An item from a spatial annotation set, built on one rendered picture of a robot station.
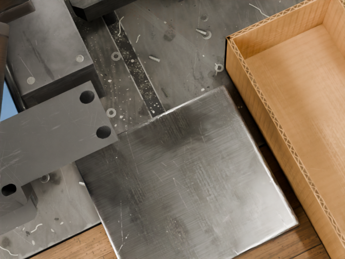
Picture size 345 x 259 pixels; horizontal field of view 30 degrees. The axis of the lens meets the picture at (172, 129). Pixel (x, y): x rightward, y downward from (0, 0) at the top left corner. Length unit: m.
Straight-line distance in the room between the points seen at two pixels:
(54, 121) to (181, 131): 0.25
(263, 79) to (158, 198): 0.17
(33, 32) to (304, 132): 0.29
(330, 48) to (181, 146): 0.19
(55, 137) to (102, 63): 0.29
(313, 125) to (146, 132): 0.17
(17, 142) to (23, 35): 0.23
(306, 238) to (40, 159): 0.31
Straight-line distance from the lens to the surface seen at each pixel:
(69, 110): 0.42
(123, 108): 0.68
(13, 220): 0.48
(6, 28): 0.38
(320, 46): 0.70
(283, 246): 0.64
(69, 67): 0.61
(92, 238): 0.65
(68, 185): 0.66
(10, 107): 0.60
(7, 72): 0.62
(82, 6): 0.65
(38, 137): 0.42
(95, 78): 0.64
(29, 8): 0.50
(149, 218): 0.62
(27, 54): 0.62
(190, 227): 0.62
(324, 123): 0.67
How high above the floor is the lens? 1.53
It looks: 72 degrees down
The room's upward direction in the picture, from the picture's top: 9 degrees counter-clockwise
